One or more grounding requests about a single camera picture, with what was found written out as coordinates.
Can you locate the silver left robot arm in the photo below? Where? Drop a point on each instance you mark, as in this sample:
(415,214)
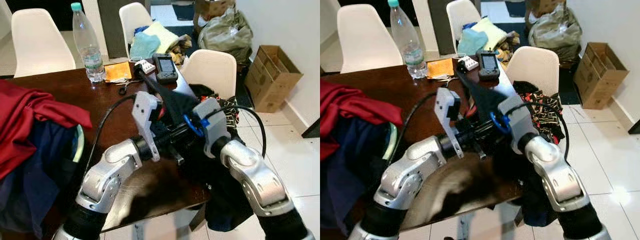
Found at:
(405,175)
(110,170)

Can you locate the brown cardboard box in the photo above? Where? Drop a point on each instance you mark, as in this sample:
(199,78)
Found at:
(272,80)
(600,75)

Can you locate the olive green bag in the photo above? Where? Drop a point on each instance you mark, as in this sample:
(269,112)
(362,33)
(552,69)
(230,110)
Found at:
(225,35)
(555,32)

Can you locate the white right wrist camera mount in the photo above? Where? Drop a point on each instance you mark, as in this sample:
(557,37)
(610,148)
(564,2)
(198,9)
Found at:
(210,112)
(517,110)

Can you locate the white plug adapter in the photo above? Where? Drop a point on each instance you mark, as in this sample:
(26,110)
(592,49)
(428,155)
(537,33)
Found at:
(469,63)
(146,66)

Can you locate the orange paper envelope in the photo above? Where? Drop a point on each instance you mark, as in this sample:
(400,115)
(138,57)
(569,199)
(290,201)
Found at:
(117,72)
(440,68)

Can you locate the black orange patterned garment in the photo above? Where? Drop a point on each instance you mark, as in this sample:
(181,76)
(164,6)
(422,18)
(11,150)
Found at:
(230,112)
(542,110)

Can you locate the blue plastic clothes hanger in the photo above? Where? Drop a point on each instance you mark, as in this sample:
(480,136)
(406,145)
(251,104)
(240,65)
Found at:
(186,122)
(492,122)

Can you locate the navy blue garment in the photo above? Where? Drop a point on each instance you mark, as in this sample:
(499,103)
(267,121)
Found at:
(350,175)
(35,180)

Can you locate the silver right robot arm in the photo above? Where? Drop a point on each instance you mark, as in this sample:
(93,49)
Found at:
(555,175)
(255,180)

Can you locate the teal cloth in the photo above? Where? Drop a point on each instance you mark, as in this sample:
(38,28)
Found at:
(472,42)
(145,46)

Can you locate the pale yellow cloth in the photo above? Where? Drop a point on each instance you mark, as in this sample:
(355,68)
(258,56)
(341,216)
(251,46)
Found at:
(492,32)
(162,35)

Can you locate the dark brown wooden table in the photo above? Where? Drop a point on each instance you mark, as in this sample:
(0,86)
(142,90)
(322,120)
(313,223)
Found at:
(380,85)
(60,85)

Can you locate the white plastic chair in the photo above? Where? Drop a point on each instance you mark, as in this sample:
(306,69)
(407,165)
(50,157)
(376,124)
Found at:
(367,40)
(132,20)
(40,45)
(532,67)
(210,70)
(457,17)

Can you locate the dark red shirt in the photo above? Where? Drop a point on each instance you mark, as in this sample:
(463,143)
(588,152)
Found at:
(30,120)
(350,110)

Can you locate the brown patterned cloth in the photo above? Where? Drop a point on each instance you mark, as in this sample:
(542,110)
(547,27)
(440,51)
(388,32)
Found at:
(181,47)
(507,45)

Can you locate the clear plastic water bottle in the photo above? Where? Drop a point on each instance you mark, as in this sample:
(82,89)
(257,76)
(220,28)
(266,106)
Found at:
(89,50)
(410,50)

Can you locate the black handheld device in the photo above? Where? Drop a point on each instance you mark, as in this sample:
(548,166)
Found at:
(165,70)
(488,65)

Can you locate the pale green plastic basket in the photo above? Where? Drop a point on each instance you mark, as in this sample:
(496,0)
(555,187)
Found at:
(392,140)
(79,142)

